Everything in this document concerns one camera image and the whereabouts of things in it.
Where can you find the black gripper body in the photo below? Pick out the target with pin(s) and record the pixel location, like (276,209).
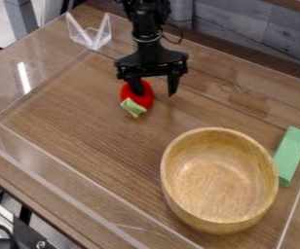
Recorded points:
(144,64)

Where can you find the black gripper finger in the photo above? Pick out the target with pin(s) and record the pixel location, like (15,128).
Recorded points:
(173,80)
(136,85)

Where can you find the red plush strawberry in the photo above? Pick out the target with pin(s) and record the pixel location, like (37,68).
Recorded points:
(137,104)

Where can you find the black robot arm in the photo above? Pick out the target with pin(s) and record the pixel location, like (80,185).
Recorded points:
(148,15)

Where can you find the wooden bowl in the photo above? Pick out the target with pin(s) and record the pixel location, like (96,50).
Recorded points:
(220,180)

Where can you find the grey table leg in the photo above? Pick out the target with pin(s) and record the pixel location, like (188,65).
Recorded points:
(22,17)

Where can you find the green rectangular block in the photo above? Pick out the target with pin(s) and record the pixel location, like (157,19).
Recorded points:
(287,156)

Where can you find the black equipment with screw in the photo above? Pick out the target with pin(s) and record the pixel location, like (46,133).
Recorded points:
(29,238)

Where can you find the clear acrylic enclosure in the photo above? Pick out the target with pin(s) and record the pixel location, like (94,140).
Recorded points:
(81,161)

